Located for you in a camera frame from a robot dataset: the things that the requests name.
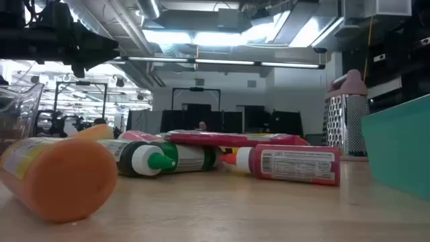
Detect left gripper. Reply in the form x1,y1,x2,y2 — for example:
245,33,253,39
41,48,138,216
33,22,120,79

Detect plain orange bottle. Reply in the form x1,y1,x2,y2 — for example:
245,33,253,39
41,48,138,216
69,123,115,141

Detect dark green bottle white cap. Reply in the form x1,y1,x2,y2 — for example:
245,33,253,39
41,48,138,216
97,139,177,178

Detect orange bottle with yellow label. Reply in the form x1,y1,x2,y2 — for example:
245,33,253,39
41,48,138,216
0,136,118,223

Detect green bottle with white label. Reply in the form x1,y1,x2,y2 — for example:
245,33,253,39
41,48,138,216
153,140,223,174

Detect red package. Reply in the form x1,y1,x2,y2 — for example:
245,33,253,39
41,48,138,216
163,130,310,148

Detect red bottle with white cap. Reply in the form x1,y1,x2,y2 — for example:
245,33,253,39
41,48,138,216
220,144,341,187

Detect teal plastic bin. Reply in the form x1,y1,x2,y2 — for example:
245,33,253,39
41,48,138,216
361,93,430,202

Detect grey fabric cover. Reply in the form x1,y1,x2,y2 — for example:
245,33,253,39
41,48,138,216
126,109,163,135

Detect clear plastic container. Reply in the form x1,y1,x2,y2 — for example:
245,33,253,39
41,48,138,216
0,82,45,155

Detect long ceiling light fixture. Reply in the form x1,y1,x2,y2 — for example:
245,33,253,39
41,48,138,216
112,55,326,70

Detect grey ceiling box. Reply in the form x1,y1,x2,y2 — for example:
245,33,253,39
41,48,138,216
216,7,241,29

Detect black partition screens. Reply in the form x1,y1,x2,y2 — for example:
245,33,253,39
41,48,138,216
160,103,305,138

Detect white ceiling air unit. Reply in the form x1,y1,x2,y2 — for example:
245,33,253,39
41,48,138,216
342,0,413,19

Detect black gantry frame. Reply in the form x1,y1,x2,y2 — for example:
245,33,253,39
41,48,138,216
52,81,109,119
171,87,222,112

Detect silver round ventilation duct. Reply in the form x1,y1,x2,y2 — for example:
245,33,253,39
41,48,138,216
136,0,162,20

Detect metal box grater pink handle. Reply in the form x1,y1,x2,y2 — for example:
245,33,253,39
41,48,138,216
322,69,371,157

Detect yellow hanging cable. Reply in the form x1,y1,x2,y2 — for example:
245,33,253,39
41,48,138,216
362,15,374,83

